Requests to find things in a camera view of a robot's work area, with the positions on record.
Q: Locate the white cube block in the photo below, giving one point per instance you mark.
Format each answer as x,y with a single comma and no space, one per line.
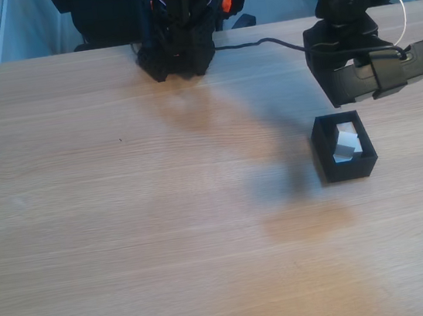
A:
347,126
346,143
359,148
339,159

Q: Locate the black open box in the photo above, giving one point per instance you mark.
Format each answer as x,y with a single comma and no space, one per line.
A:
349,171

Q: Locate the orange clamp knob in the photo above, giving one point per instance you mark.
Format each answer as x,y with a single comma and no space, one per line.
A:
226,4

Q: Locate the pale leaning board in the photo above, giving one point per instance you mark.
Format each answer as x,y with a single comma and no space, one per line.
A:
23,31

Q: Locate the black oval camera box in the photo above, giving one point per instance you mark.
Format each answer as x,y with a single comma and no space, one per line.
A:
421,60

